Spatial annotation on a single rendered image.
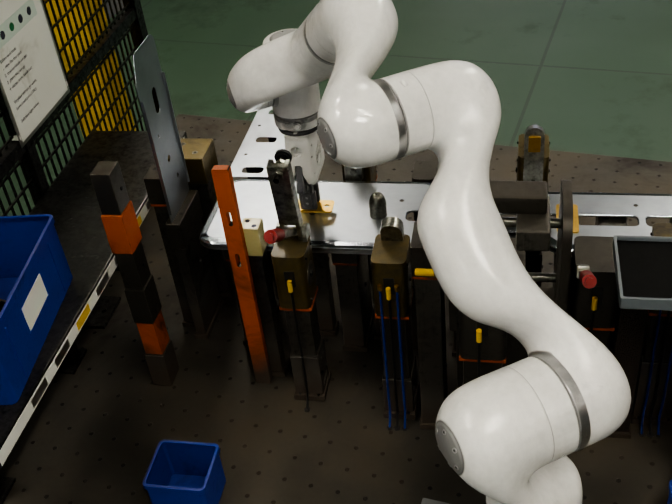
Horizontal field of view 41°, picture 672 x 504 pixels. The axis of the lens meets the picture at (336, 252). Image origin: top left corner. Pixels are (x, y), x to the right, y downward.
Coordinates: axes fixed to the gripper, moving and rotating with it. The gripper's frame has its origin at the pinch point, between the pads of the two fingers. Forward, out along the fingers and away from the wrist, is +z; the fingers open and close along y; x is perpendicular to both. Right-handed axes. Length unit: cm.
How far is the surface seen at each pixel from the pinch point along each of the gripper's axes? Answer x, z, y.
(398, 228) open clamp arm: -19.0, -6.0, -17.6
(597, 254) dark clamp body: -50, -4, -20
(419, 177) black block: -18.9, 5.0, 14.2
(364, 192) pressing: -9.0, 4.0, 7.2
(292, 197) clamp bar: -1.7, -11.0, -16.5
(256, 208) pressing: 11.1, 3.9, 1.1
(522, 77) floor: -40, 104, 250
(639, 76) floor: -92, 104, 250
